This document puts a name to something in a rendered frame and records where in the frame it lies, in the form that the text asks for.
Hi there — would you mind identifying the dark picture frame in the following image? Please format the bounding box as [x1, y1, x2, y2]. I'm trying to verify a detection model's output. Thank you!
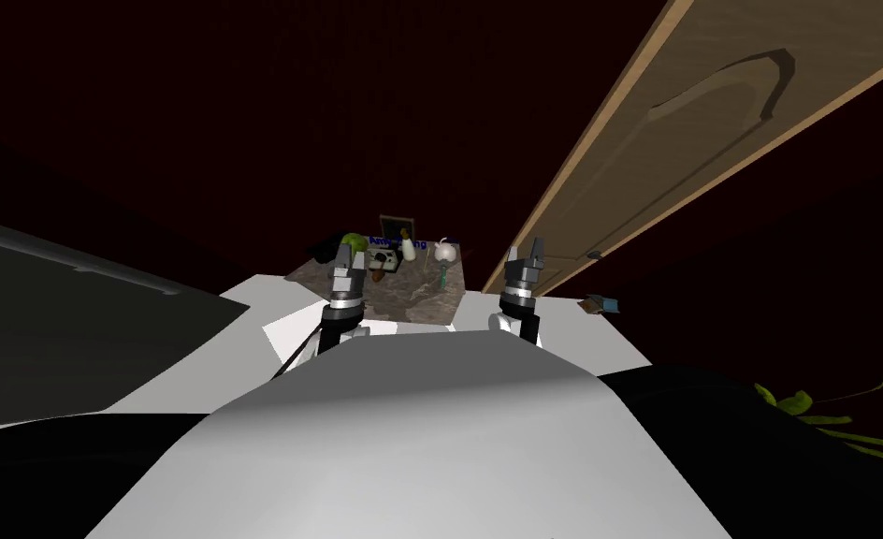
[378, 215, 416, 241]

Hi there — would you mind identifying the green leafy plant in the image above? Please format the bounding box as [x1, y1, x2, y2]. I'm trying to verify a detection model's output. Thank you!
[753, 377, 883, 482]

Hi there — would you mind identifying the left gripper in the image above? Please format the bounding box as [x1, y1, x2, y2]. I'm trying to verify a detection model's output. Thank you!
[326, 245, 369, 302]

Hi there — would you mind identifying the light brown wooden door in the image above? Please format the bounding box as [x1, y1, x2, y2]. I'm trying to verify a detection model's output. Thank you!
[480, 0, 883, 298]

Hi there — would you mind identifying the brown marble table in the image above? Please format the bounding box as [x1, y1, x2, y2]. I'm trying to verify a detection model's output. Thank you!
[283, 239, 468, 328]

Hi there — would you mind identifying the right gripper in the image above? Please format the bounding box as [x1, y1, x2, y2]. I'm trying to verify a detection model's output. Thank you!
[501, 238, 547, 291]

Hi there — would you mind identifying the small blue and brown box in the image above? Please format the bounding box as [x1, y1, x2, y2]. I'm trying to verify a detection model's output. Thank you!
[576, 293, 622, 316]

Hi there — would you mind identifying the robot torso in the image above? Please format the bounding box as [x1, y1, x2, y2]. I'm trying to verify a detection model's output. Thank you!
[85, 328, 734, 539]

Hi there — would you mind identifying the dark grey cabinet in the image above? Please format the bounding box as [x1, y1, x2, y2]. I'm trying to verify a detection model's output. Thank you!
[0, 212, 253, 437]

